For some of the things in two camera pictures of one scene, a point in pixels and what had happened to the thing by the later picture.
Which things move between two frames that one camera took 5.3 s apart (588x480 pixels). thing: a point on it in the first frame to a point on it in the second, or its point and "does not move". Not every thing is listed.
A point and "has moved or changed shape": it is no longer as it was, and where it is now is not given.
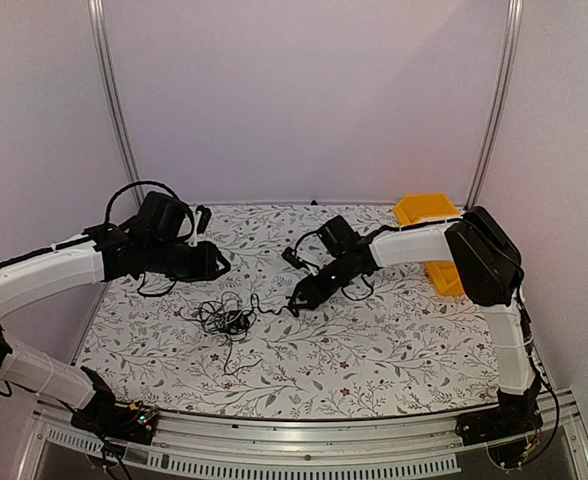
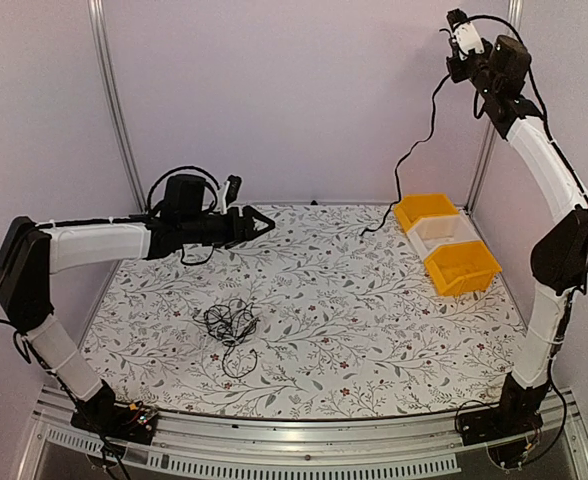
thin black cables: (229, 317) has moved or changed shape
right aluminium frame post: (512, 43) does not move
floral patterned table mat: (226, 343) does not move
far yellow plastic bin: (413, 206) does not move
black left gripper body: (182, 268) to (227, 234)
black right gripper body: (343, 277) to (455, 73)
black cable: (258, 306) to (424, 139)
